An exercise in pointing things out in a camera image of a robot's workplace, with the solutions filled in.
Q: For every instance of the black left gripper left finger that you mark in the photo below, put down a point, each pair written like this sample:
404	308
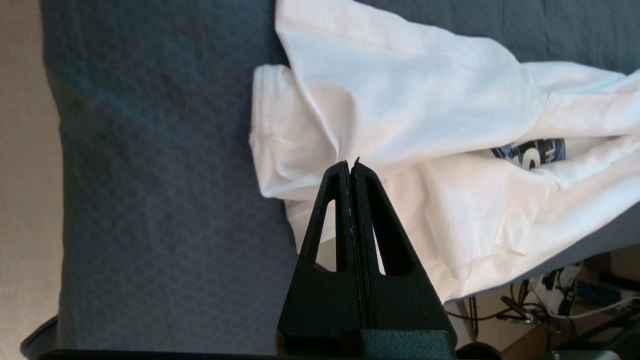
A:
320	305

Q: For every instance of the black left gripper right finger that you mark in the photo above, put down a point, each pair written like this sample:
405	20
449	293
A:
410	310

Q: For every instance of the white t-shirt blue print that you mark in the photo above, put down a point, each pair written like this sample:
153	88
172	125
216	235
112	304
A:
400	100

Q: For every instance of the white power strip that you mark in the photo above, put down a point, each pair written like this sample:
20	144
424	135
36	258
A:
550	290

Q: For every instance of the blue flat floor box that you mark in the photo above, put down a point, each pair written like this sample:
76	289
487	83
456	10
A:
595	292

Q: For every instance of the blue bed with headboard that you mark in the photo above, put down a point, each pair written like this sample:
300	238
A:
150	200

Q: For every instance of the brown cardboard box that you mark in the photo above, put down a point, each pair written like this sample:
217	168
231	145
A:
625	260

